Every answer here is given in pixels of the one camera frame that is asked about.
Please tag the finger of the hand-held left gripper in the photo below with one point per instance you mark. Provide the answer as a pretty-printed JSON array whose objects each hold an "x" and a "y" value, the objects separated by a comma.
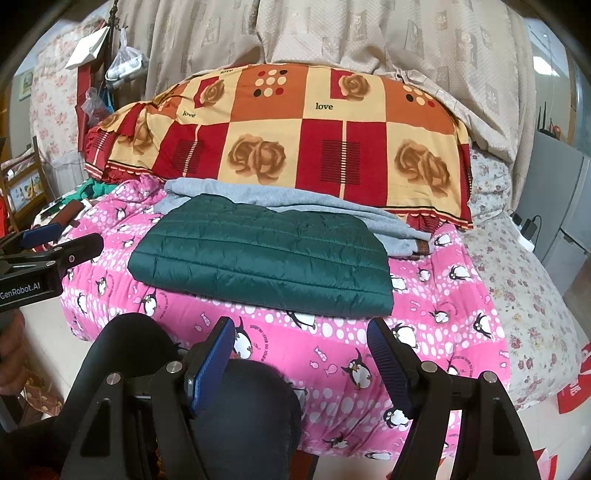
[
  {"x": 41, "y": 234},
  {"x": 69, "y": 251}
]

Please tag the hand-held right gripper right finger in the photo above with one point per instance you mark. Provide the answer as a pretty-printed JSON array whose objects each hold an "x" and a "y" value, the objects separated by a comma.
[{"x": 390, "y": 364}]

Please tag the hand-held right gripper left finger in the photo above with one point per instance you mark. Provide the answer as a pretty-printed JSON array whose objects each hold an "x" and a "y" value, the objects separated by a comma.
[{"x": 208, "y": 364}]

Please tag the green quilted jacket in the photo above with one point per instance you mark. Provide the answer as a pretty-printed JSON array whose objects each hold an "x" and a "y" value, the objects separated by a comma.
[{"x": 258, "y": 258}]

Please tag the person's left hand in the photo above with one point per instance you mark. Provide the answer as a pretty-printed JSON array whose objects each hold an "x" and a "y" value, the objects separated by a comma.
[{"x": 10, "y": 341}]

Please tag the wooden chair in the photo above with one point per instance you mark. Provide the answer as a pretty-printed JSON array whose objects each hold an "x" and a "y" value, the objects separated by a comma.
[{"x": 18, "y": 184}]

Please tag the green cloth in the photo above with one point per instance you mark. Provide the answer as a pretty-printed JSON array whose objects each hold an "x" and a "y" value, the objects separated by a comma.
[{"x": 99, "y": 190}]

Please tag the pink penguin printed blanket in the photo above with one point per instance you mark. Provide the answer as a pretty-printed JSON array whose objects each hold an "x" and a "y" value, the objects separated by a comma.
[{"x": 323, "y": 341}]

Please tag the pink floral cloth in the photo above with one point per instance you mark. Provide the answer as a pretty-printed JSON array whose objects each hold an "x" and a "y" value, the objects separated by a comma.
[{"x": 51, "y": 92}]

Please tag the framed picture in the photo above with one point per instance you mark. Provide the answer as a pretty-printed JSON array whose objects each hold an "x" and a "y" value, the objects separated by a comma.
[{"x": 26, "y": 86}]

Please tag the white floral bedsheet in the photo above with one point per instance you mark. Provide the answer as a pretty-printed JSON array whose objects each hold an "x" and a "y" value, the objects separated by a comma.
[{"x": 531, "y": 300}]

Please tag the grey sweater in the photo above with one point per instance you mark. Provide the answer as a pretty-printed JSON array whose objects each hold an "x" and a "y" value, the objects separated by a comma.
[{"x": 323, "y": 203}]

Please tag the white power strip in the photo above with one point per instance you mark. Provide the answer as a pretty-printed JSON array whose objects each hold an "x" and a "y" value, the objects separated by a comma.
[{"x": 524, "y": 241}]

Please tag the red paper bag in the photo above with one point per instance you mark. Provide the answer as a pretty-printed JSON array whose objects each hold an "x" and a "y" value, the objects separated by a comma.
[{"x": 577, "y": 383}]

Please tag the clear plastic bag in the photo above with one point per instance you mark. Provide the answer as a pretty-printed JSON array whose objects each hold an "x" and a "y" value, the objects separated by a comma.
[{"x": 123, "y": 62}]

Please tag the white paper bag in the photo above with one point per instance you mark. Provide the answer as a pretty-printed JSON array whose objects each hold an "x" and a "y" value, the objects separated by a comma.
[{"x": 87, "y": 48}]

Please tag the black power adapter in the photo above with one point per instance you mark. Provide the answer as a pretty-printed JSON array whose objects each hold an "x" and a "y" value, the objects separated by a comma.
[{"x": 527, "y": 225}]

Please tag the red rose printed quilt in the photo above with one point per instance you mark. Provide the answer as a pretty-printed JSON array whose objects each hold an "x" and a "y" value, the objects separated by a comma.
[{"x": 277, "y": 138}]

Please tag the grey cabinet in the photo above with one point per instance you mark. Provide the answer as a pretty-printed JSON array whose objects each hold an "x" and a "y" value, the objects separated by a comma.
[{"x": 563, "y": 198}]

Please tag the black router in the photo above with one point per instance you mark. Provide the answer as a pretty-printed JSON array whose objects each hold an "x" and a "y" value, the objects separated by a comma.
[{"x": 547, "y": 129}]

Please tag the beige patterned curtain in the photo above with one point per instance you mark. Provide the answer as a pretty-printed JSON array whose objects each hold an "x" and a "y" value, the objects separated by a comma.
[{"x": 323, "y": 32}]

